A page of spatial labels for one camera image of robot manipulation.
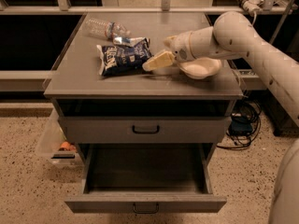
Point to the blue chip bag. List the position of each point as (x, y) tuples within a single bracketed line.
[(117, 59)]

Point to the grey drawer cabinet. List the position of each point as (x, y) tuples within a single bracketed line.
[(77, 90)]

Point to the clear plastic water bottle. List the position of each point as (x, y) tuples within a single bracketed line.
[(105, 29)]

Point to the open grey lower drawer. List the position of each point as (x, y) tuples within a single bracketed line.
[(146, 179)]

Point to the clear plastic storage bin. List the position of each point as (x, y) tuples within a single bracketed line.
[(49, 144)]

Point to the crumpled silver snack wrapper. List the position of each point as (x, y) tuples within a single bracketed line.
[(127, 41)]

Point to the closed grey upper drawer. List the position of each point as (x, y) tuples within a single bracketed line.
[(130, 130)]

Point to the metal railing frame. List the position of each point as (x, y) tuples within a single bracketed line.
[(124, 10)]

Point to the orange object in bin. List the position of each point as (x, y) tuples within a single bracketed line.
[(65, 146)]

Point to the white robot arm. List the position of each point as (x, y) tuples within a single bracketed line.
[(233, 36)]

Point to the blue box on floor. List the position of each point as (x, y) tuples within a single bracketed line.
[(240, 129)]

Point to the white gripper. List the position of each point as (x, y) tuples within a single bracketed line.
[(180, 48)]

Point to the white power strip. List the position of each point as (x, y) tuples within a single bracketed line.
[(250, 6)]

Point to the white paper bowl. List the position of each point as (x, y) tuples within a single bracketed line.
[(201, 68)]

